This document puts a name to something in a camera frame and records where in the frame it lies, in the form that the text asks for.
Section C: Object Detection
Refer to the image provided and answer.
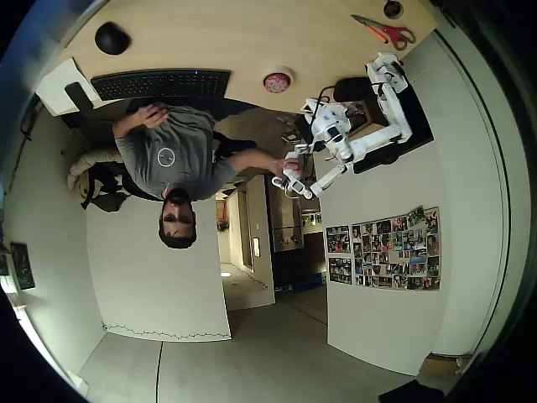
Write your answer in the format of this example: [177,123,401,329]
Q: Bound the white leader arm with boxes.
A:
[270,142,356,200]

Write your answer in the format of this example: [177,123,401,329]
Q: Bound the black computer mouse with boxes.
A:
[94,21,133,56]

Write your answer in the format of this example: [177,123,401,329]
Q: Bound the person's right forearm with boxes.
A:
[228,148,279,174]

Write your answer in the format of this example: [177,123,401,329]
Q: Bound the person's left forearm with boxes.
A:
[111,109,147,140]

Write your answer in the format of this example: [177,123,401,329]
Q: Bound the small red object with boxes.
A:
[263,71,292,94]

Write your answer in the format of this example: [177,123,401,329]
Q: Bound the person's right hand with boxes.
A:
[270,154,304,178]

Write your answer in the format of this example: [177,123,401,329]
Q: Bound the person's left hand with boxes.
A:
[133,103,172,128]

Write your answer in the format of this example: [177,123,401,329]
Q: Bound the steel refrigerator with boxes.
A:
[265,175,305,254]

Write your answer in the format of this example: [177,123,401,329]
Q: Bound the small photo collage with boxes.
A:
[326,225,352,254]
[328,256,354,286]

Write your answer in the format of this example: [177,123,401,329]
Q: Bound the man in grey t-shirt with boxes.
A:
[112,104,238,251]

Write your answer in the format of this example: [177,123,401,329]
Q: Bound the large photo collage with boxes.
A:
[351,205,442,292]

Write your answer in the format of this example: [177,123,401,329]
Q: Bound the black keyboard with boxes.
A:
[90,68,232,102]

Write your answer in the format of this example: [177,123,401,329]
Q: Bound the blue crate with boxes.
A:
[290,271,329,292]

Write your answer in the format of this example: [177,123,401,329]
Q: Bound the black jacket on chair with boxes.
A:
[79,161,169,213]

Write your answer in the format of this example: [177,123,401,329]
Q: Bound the cream plush blanket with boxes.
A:
[66,149,132,199]

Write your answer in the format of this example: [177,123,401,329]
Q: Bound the black phone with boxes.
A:
[64,81,93,114]

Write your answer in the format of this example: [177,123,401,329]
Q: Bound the white paper sheet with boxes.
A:
[35,57,102,118]

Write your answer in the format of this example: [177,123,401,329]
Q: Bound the cardboard box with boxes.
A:
[418,352,476,379]

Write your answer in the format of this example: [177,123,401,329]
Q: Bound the dark framed poster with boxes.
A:
[9,241,37,292]

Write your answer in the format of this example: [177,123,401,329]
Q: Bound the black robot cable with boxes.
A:
[310,85,337,127]

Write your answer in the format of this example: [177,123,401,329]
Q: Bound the red handled scissors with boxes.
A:
[350,14,417,52]

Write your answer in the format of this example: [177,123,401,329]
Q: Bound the string light wire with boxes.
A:
[101,321,232,341]

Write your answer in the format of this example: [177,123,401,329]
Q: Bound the black floor cable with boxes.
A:
[154,340,165,403]

